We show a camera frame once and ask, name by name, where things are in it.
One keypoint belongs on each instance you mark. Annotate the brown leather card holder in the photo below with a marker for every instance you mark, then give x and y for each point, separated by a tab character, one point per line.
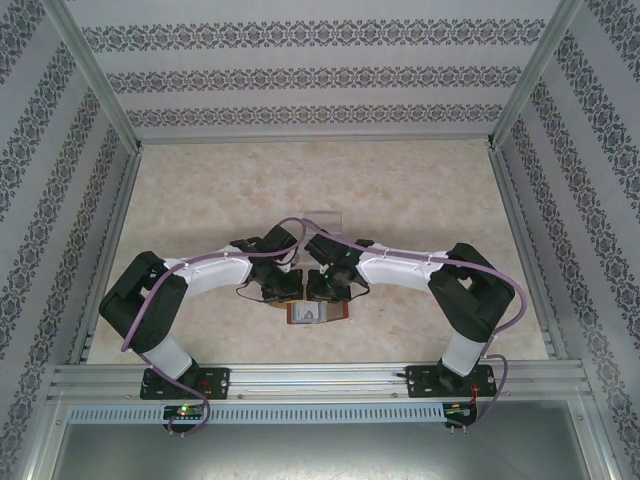
337	312

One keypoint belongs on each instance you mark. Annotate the clear acrylic card box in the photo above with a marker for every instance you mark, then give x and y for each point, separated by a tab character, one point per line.
325	220

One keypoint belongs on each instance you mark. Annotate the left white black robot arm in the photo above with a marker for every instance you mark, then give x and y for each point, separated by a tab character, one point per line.
210	272

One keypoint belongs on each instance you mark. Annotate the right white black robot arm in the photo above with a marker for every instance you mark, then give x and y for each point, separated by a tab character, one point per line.
400	270

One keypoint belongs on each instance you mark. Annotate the grey sheet metal panel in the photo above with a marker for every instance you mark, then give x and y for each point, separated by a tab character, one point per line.
320	450

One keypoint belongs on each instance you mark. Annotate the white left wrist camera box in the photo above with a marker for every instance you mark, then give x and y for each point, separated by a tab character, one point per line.
289	265

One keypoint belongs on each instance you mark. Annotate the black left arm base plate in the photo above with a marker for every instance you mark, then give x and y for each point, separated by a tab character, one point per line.
220	382

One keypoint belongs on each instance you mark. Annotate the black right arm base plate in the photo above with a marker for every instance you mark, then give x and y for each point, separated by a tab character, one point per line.
420	382

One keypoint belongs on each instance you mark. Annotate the aluminium back frame rail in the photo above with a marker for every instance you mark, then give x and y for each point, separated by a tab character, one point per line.
315	140

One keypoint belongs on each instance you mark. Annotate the aluminium table side rail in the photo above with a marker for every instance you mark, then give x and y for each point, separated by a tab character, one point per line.
116	220
519	220

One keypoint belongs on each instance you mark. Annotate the aluminium frame post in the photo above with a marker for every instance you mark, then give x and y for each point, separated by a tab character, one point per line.
535	75
96	75

